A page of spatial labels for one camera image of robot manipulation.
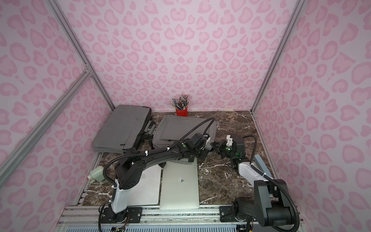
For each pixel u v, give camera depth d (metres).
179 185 0.82
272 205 0.42
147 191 0.80
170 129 1.01
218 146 0.77
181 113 1.09
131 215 0.73
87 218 0.73
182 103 1.04
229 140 0.82
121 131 1.01
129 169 0.49
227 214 0.73
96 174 0.80
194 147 0.68
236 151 0.68
